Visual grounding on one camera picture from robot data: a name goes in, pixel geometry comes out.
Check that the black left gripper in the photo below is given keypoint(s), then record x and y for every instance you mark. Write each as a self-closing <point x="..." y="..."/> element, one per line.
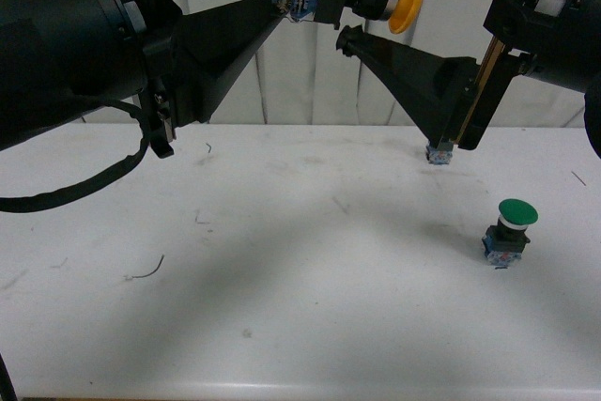
<point x="211" y="50"/>

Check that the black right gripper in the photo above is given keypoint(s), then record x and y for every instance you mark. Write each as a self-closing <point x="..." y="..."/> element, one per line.
<point x="436" y="92"/>

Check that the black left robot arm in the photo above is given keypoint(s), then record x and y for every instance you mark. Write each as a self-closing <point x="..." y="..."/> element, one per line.
<point x="62" y="59"/>

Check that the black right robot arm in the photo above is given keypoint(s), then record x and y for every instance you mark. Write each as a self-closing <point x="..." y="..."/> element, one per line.
<point x="574" y="61"/>

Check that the red push button switch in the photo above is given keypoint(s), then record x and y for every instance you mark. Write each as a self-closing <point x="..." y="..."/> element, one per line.
<point x="439" y="155"/>

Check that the green push button switch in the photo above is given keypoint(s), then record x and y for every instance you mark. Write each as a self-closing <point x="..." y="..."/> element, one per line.
<point x="505" y="241"/>

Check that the thin dark wire scrap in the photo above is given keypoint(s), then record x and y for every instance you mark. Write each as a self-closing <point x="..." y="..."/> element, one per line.
<point x="129" y="277"/>

